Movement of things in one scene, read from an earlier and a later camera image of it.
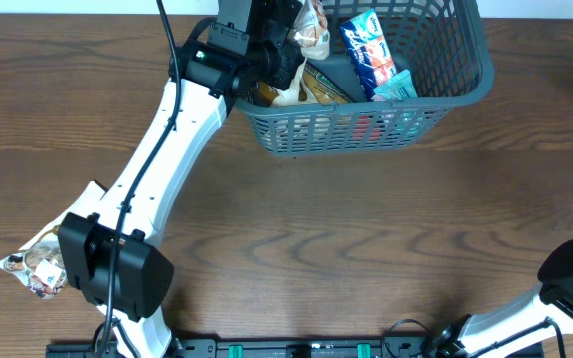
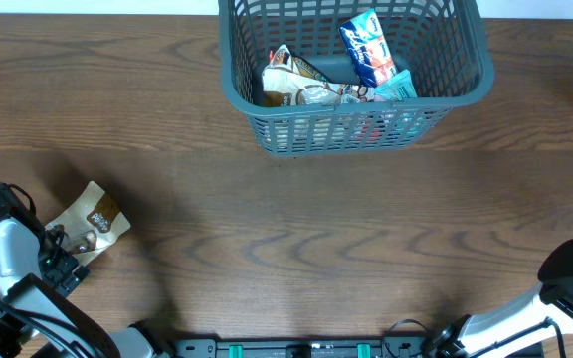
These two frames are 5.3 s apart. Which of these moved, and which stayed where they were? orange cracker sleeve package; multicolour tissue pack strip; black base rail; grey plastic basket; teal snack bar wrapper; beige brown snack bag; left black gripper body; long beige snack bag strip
Moved: orange cracker sleeve package; long beige snack bag strip; beige brown snack bag; left black gripper body
Stayed: multicolour tissue pack strip; black base rail; teal snack bar wrapper; grey plastic basket
